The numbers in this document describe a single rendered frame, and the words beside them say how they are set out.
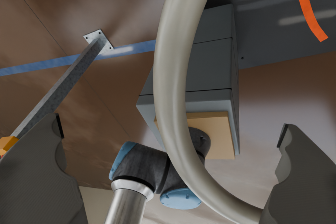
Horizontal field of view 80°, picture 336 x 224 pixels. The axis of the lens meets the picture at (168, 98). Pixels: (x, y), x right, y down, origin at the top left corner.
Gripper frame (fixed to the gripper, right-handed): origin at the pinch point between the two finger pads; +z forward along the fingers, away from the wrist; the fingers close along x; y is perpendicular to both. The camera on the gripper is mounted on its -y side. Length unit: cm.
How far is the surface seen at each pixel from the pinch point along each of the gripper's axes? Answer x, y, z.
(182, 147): 1.5, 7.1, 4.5
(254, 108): 86, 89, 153
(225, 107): 23, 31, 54
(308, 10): 83, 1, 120
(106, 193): -134, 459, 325
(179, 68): 0.5, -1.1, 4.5
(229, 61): 27, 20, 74
